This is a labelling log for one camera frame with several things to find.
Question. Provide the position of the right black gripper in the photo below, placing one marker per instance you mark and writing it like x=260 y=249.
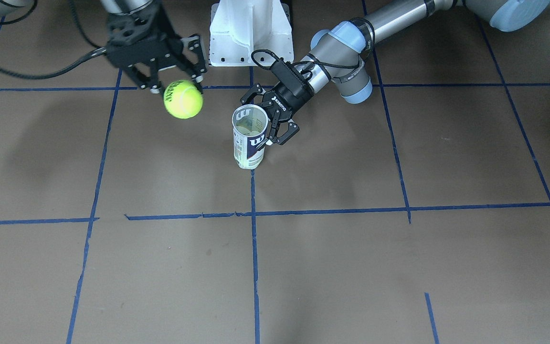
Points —
x=175 y=51

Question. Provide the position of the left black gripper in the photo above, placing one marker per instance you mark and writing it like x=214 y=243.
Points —
x=288 y=98

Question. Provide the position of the yellow tennis ball with logo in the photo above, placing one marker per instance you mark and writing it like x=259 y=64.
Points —
x=182 y=99

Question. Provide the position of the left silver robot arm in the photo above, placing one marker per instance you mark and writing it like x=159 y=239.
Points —
x=336 y=55

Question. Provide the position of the white camera pole with base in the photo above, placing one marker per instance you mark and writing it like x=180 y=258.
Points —
x=239 y=27

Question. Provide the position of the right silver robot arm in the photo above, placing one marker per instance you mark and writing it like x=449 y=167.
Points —
x=110 y=6

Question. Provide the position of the clear tennis ball tube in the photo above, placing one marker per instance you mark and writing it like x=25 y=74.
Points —
x=245 y=149

